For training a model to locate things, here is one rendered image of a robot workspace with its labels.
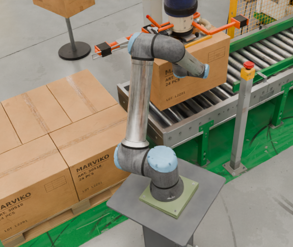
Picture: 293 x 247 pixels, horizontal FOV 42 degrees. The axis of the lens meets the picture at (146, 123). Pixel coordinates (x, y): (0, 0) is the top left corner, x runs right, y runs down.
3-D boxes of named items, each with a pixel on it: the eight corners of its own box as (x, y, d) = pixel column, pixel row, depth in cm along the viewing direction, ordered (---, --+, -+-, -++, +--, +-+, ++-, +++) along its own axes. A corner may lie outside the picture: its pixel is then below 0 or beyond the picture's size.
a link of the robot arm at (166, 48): (179, 34, 179) (212, 64, 241) (154, 31, 184) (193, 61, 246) (173, 58, 179) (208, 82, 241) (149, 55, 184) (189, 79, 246)
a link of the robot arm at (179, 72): (187, 80, 243) (186, 65, 235) (171, 78, 248) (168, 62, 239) (192, 71, 249) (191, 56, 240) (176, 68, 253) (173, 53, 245)
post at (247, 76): (234, 162, 325) (248, 64, 257) (240, 167, 320) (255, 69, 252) (228, 166, 322) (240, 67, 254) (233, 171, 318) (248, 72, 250)
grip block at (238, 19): (239, 20, 265) (240, 13, 261) (248, 25, 259) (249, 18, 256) (230, 24, 262) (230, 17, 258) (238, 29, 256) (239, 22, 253)
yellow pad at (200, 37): (203, 32, 277) (203, 25, 274) (212, 37, 271) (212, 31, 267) (164, 47, 265) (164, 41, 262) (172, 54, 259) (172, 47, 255)
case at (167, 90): (195, 59, 323) (197, 14, 296) (226, 82, 297) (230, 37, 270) (133, 84, 303) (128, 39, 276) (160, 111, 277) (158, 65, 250)
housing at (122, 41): (124, 42, 255) (123, 36, 251) (129, 46, 250) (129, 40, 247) (115, 45, 252) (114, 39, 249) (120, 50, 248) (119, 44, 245)
